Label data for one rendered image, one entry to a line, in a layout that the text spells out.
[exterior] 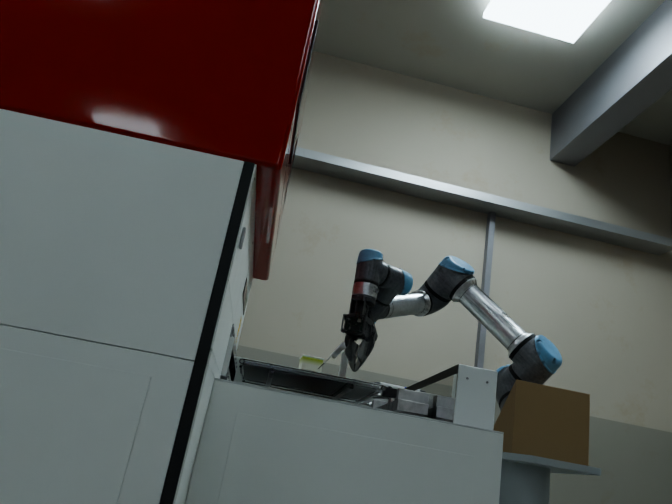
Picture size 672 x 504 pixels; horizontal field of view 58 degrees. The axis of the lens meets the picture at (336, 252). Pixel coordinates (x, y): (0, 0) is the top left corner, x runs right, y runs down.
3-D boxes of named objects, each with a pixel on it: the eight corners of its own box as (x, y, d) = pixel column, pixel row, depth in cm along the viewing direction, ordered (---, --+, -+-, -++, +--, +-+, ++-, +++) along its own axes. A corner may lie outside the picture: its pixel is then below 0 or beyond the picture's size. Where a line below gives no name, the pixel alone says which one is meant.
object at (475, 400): (453, 425, 134) (459, 363, 139) (395, 435, 186) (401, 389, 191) (493, 433, 135) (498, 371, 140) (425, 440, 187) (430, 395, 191)
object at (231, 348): (219, 374, 141) (228, 335, 144) (225, 394, 182) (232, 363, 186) (226, 376, 141) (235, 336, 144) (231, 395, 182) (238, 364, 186)
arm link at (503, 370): (518, 422, 203) (508, 395, 215) (545, 395, 198) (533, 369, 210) (490, 407, 200) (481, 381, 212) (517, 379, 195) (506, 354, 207)
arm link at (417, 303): (417, 301, 234) (343, 309, 195) (434, 280, 230) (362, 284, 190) (437, 322, 229) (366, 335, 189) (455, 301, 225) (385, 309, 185)
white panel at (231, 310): (194, 360, 106) (244, 160, 119) (216, 402, 182) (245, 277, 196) (212, 363, 106) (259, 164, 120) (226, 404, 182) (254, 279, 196)
